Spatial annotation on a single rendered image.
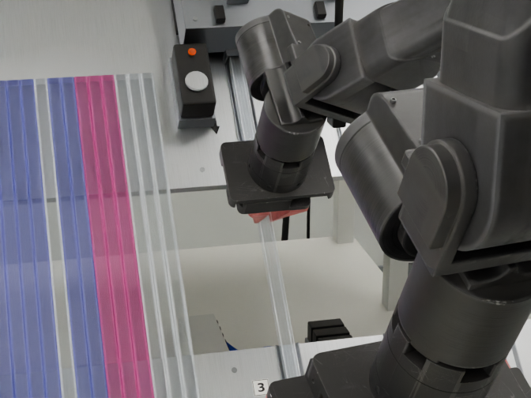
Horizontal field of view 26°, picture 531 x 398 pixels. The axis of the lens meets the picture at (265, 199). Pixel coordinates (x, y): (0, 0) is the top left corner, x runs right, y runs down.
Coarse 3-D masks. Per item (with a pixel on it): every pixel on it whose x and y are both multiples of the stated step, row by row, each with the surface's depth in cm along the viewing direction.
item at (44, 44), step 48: (0, 0) 126; (48, 0) 127; (96, 0) 128; (144, 0) 129; (0, 48) 123; (48, 48) 124; (96, 48) 125; (144, 48) 126; (192, 144) 121; (336, 144) 124
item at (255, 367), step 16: (528, 320) 117; (368, 336) 114; (528, 336) 116; (224, 352) 111; (240, 352) 111; (256, 352) 111; (272, 352) 111; (304, 352) 112; (512, 352) 115; (528, 352) 116; (208, 368) 110; (224, 368) 110; (240, 368) 110; (256, 368) 110; (272, 368) 111; (304, 368) 111; (528, 368) 115; (208, 384) 109; (224, 384) 109; (240, 384) 109; (256, 384) 110
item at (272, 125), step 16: (288, 64) 101; (272, 80) 101; (272, 96) 100; (288, 96) 100; (272, 112) 100; (288, 112) 100; (304, 112) 100; (272, 128) 100; (288, 128) 99; (304, 128) 100; (320, 128) 100; (272, 144) 102; (288, 144) 101; (304, 144) 101; (288, 160) 103
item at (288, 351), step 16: (240, 64) 125; (240, 80) 124; (240, 96) 123; (240, 112) 122; (240, 128) 122; (272, 224) 117; (272, 240) 116; (272, 256) 115; (272, 272) 114; (272, 288) 113; (272, 304) 113; (288, 320) 112; (288, 336) 111; (288, 352) 110; (288, 368) 110
